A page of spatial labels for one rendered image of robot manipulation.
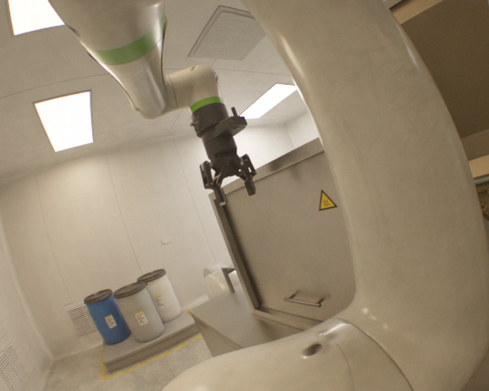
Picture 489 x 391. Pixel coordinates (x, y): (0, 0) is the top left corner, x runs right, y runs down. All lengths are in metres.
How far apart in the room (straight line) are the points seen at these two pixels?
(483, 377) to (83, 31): 0.78
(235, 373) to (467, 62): 0.54
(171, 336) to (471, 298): 2.69
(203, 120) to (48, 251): 3.32
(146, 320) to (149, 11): 2.61
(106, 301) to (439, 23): 3.14
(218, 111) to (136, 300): 2.30
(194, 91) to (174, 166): 3.31
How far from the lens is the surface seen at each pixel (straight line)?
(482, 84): 0.53
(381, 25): 0.15
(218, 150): 0.52
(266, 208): 0.70
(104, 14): 0.24
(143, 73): 0.38
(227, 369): 0.16
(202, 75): 0.59
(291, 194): 0.61
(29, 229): 3.75
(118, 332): 3.05
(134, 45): 0.29
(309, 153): 0.51
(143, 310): 2.64
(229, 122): 0.50
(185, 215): 3.72
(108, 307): 2.96
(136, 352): 2.75
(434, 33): 0.50
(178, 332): 2.75
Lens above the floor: 1.27
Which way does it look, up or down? 1 degrees up
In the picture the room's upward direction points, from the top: 20 degrees counter-clockwise
